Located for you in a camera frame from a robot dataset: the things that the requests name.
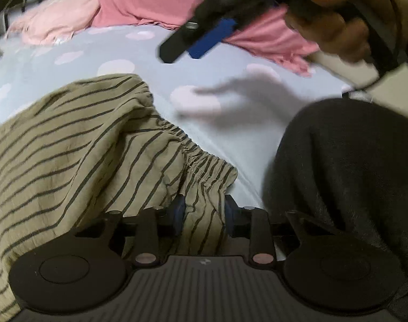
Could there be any person's right hand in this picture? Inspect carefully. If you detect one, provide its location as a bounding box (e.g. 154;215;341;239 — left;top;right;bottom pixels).
284;0;374;64

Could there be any person's dark trouser leg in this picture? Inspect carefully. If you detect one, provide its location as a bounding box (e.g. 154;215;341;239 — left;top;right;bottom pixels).
262;98;408;322

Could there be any light pink garment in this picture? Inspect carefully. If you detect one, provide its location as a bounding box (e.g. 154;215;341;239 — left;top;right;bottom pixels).
7;0;102;46

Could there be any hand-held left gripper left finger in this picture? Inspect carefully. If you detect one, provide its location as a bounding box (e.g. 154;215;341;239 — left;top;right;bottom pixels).
75;193;188;268

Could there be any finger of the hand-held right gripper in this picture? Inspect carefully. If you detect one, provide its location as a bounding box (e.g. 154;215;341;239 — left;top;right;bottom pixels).
158;17;240;64

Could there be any olive striped garment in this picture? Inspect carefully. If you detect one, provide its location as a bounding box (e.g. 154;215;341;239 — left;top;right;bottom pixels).
0;73;239;322

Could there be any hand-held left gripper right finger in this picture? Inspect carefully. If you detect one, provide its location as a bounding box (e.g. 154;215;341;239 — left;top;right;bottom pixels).
224;195;339;268

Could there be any black cable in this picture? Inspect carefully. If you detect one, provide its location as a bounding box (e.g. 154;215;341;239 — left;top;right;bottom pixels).
353;0;408;92

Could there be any dark pink garment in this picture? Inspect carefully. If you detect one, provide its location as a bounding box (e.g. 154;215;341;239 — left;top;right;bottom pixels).
90;0;322;78

